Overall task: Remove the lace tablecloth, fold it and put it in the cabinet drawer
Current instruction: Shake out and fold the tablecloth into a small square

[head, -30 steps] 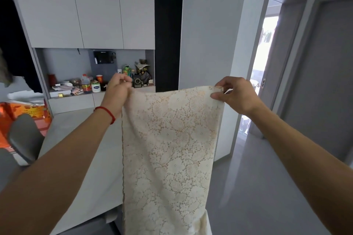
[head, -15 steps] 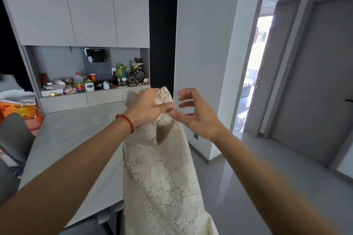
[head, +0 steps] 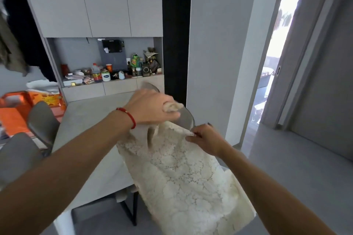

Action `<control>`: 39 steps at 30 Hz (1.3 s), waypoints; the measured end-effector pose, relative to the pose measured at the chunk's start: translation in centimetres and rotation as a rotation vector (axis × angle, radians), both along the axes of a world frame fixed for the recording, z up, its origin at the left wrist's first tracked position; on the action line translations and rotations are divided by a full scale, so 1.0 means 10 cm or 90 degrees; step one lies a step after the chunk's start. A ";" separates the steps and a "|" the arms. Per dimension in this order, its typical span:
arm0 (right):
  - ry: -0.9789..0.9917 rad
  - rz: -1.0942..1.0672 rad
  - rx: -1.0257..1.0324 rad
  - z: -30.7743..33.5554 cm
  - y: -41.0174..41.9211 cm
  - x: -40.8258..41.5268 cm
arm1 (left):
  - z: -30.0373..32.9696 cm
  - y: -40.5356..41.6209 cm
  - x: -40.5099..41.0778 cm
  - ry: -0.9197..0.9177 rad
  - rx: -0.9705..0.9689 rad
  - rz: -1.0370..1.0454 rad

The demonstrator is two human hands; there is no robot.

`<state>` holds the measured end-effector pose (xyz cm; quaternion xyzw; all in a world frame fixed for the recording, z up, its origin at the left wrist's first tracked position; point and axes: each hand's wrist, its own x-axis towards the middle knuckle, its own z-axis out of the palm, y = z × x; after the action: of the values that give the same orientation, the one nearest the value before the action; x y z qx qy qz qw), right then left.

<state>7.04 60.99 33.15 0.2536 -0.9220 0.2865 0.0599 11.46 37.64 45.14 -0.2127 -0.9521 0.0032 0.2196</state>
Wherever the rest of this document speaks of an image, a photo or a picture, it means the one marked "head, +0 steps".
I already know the person's right hand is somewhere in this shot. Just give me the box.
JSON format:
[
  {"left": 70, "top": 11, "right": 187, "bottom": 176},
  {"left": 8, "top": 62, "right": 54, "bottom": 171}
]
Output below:
[{"left": 185, "top": 123, "right": 229, "bottom": 158}]

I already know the person's left hand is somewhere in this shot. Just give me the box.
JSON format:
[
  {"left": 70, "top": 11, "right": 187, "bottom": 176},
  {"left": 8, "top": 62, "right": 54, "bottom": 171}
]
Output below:
[{"left": 122, "top": 88, "right": 185, "bottom": 127}]

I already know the beige lace tablecloth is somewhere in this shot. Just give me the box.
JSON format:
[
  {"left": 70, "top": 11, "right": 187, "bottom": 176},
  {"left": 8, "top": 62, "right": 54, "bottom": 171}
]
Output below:
[{"left": 115, "top": 101, "right": 256, "bottom": 235}]

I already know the person's left forearm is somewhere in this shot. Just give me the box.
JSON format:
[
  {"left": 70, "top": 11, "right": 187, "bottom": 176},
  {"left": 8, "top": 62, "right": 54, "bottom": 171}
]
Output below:
[{"left": 0, "top": 111, "right": 136, "bottom": 235}]

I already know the person's right forearm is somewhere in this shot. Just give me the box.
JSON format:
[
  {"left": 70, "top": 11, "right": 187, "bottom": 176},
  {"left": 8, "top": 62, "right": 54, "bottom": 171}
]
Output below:
[{"left": 218, "top": 147, "right": 336, "bottom": 235}]

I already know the grey upholstered chair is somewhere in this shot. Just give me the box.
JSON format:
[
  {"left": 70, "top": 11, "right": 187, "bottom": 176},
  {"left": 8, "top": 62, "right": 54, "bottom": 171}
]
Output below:
[
  {"left": 0, "top": 132, "right": 138, "bottom": 227},
  {"left": 26, "top": 101, "right": 61, "bottom": 149},
  {"left": 139, "top": 82, "right": 162, "bottom": 96},
  {"left": 175, "top": 106, "right": 196, "bottom": 131}
]

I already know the dark handbag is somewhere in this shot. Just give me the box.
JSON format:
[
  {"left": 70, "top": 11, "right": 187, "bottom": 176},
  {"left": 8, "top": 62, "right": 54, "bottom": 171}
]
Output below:
[{"left": 149, "top": 58, "right": 161, "bottom": 73}]

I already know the dark sauce bottle red label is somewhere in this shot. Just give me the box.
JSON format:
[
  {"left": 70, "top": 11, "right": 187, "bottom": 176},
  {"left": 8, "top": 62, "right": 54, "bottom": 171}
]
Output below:
[{"left": 91, "top": 63, "right": 103, "bottom": 83}]

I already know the white flat box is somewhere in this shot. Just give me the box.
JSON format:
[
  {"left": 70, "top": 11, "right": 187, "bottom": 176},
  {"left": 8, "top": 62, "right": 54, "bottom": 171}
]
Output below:
[{"left": 63, "top": 78, "right": 84, "bottom": 86}]

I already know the white crumpled paper bag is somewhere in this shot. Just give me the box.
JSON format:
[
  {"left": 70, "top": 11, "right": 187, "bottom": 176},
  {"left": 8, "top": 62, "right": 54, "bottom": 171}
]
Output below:
[{"left": 25, "top": 79, "right": 61, "bottom": 94}]

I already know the grey door silver lock plate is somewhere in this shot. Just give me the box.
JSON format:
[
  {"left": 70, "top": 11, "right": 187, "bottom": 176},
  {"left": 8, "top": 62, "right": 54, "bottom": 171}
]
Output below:
[{"left": 260, "top": 0, "right": 338, "bottom": 129}]

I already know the plain grey door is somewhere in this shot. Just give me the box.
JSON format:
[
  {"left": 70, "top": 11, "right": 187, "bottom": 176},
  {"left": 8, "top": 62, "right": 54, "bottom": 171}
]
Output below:
[{"left": 288, "top": 0, "right": 353, "bottom": 161}]

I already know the orange paper bag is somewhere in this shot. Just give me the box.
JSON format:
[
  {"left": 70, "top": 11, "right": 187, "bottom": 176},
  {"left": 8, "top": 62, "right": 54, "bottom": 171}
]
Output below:
[{"left": 0, "top": 91, "right": 33, "bottom": 136}]

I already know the khaki hanging garment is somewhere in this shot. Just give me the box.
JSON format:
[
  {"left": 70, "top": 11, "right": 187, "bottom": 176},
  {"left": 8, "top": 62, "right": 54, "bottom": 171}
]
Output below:
[{"left": 0, "top": 13, "right": 29, "bottom": 77}]

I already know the black hanging jacket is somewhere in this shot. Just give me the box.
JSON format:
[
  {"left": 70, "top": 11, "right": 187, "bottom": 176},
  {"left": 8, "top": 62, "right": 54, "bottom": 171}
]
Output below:
[{"left": 1, "top": 0, "right": 57, "bottom": 83}]

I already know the red string bracelet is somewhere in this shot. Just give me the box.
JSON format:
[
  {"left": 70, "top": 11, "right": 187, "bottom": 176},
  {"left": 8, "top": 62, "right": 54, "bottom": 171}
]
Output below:
[{"left": 115, "top": 107, "right": 137, "bottom": 130}]

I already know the black wall water dispenser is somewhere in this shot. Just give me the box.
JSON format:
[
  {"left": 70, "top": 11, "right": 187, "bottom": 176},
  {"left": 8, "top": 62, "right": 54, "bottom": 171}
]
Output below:
[{"left": 101, "top": 39, "right": 125, "bottom": 54}]

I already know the white wall cabinet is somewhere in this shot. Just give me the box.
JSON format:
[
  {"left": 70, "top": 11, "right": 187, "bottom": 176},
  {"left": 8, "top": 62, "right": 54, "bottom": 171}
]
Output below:
[{"left": 18, "top": 0, "right": 164, "bottom": 39}]

